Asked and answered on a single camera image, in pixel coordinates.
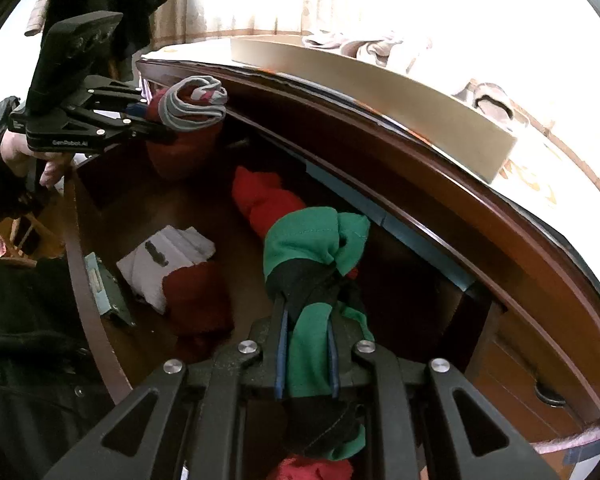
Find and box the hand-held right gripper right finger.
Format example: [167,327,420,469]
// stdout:
[327,305,561,480]

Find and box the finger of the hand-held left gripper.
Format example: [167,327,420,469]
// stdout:
[55,105,177,145]
[82,75,148,117]

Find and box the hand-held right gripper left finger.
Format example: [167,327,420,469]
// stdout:
[42,295,288,480]

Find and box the dark red underwear grey waistband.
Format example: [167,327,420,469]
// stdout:
[145,76,229,181]

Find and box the green and black underwear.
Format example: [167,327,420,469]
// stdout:
[262,206,376,462]

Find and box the bright red underwear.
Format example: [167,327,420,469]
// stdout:
[231,166,361,281]

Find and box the white underwear dark print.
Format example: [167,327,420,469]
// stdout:
[116,226,216,315]

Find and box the beige cardboard box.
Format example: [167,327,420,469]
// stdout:
[229,34,518,185]

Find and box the wooden drawer with knob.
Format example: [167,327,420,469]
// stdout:
[467,305,596,441]

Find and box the round dark drawer knob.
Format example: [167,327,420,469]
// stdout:
[535,382,567,406]

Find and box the pale crumpled underwear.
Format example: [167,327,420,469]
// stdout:
[302,30,433,68]

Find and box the person's left hand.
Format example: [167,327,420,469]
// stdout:
[0,127,76,190]

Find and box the beige curtain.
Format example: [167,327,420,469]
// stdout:
[150,0,331,56]

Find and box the green box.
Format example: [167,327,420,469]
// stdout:
[84,252,136,331]

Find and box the dark wooden dresser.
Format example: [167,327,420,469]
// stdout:
[135,57,600,461]

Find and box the person's dark jacket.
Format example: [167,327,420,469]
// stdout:
[0,255,131,480]

